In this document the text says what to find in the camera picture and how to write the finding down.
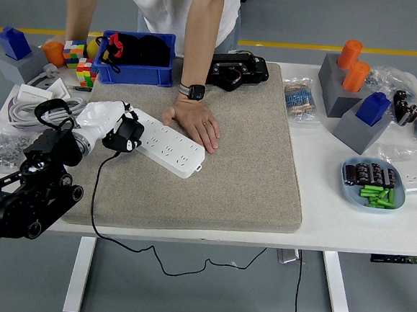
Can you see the orange plastic cup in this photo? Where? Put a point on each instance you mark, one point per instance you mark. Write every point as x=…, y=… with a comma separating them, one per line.
x=53, y=53

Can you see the multicoloured puzzle cube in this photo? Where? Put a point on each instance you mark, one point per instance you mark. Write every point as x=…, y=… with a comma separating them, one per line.
x=73, y=54
x=86, y=72

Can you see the person's left forearm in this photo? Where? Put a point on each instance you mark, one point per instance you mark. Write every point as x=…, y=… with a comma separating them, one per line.
x=199, y=47

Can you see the small black pen tool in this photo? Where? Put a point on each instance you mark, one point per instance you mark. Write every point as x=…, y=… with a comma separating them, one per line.
x=79, y=88

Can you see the blue plastic bin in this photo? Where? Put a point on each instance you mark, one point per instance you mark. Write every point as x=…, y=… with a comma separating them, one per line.
x=135, y=74

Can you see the light blue plate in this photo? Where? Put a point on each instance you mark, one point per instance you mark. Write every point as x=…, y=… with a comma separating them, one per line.
x=351, y=196

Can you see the yellow ball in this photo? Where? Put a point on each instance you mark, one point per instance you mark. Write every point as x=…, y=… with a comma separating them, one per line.
x=92, y=47

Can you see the person's left hand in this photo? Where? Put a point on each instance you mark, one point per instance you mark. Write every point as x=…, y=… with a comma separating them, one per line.
x=196, y=122

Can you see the orange plastic cylinder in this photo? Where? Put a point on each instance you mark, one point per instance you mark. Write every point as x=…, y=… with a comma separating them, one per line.
x=350, y=53
x=355, y=77

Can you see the silver metal bracket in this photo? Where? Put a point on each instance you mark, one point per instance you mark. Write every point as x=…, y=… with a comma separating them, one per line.
x=287, y=257

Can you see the black plug adapter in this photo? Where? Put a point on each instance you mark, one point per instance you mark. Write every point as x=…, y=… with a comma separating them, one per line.
x=133, y=128

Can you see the person's right forearm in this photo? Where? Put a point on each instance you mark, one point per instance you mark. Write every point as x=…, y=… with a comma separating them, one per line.
x=79, y=5

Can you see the person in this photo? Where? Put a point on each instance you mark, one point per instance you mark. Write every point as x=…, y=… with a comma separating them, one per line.
x=163, y=0

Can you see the clear bag of taped resistors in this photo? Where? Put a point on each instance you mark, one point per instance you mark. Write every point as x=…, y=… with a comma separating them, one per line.
x=301, y=102

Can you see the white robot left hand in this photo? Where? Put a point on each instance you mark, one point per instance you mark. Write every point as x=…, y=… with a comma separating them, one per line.
x=99, y=115

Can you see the black table control panel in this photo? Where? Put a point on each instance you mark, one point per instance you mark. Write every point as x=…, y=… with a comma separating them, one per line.
x=399, y=259

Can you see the black electronic device housing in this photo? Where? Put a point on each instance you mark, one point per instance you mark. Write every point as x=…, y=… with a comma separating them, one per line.
x=254, y=73

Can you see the black cylindrical capacitor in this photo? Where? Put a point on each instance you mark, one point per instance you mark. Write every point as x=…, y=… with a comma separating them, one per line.
x=389, y=178
x=362, y=174
x=350, y=174
x=376, y=173

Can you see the grey-brown mat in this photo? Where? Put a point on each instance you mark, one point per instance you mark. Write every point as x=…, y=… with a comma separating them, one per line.
x=228, y=183

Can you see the white table leg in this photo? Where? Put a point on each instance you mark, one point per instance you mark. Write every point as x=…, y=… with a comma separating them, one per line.
x=80, y=272
x=336, y=289

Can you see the white three-pin plug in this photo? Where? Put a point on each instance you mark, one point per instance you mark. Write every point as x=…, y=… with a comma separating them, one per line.
x=51, y=70

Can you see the black wrist watch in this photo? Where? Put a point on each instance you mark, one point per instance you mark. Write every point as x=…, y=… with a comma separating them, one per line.
x=196, y=91

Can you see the white square panel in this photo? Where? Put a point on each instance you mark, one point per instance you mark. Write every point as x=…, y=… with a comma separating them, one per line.
x=60, y=89

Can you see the person's right hand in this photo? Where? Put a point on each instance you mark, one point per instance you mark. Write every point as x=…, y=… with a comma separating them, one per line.
x=58, y=39

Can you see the grey two-hole block holder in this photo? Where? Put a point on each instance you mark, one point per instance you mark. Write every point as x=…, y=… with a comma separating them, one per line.
x=337, y=97

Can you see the black round cloth pouch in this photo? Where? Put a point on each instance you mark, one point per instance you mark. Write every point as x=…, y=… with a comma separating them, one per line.
x=155, y=50

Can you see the black pouch with red toggle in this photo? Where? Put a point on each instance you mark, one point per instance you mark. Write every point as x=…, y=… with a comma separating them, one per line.
x=130, y=52

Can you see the clear bag of black capacitors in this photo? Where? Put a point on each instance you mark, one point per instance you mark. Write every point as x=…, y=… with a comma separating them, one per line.
x=402, y=106

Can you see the blue plastic block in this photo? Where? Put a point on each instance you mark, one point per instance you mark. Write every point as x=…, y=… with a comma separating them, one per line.
x=13, y=45
x=373, y=109

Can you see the clear plastic bag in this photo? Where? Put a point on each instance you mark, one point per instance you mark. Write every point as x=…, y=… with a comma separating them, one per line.
x=393, y=152

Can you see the green battery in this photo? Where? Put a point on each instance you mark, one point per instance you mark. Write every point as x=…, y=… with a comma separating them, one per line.
x=383, y=193
x=377, y=200
x=368, y=193
x=391, y=196
x=370, y=189
x=379, y=205

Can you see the white power strip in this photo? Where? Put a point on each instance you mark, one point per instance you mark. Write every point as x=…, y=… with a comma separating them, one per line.
x=173, y=149

